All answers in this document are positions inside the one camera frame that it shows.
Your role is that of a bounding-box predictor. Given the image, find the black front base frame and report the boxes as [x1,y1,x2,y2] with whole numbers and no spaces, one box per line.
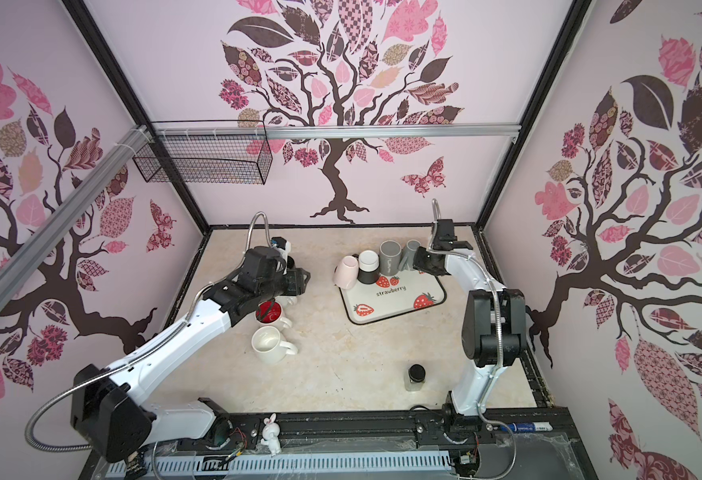
[79,405,597,479]

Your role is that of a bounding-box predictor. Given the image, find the horizontal aluminium rail back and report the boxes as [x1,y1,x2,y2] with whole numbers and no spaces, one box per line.
[155,123,521,140]

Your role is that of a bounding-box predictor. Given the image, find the tall grey mug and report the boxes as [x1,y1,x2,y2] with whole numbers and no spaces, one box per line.
[379,240,402,277]

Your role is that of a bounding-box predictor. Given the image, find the white rabbit figurine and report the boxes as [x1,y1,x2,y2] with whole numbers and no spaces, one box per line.
[260,413,282,456]

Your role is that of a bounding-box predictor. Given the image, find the cream mug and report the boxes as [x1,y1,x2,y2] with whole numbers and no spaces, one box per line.
[275,296,297,307]

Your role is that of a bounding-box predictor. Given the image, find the right metal flexible conduit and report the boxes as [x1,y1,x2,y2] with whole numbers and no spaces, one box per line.
[431,199,518,479]

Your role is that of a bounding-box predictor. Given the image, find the small grey mug right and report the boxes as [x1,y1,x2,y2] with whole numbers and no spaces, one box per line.
[399,239,421,271]

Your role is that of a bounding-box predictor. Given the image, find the diagonal aluminium rail left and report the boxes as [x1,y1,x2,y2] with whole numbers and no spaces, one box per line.
[0,125,151,312]

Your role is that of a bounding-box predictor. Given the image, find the pink upside-down mug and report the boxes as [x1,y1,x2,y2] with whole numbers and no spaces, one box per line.
[333,255,359,290]

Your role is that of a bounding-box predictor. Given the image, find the white slotted cable duct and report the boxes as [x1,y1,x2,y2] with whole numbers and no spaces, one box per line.
[106,451,453,479]

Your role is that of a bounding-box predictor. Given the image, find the blue white marker pen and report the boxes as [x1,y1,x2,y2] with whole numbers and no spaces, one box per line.
[504,422,554,433]

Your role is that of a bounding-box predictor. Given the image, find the black wire basket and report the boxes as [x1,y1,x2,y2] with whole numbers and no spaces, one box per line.
[132,120,274,185]

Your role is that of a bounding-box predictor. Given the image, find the white round mug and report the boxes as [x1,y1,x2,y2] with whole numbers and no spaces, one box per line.
[251,326,299,365]

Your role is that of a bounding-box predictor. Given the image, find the white strawberry tray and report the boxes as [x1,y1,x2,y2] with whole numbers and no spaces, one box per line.
[340,270,447,325]

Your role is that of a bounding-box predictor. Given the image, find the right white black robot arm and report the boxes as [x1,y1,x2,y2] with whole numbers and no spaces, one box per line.
[414,219,527,417]

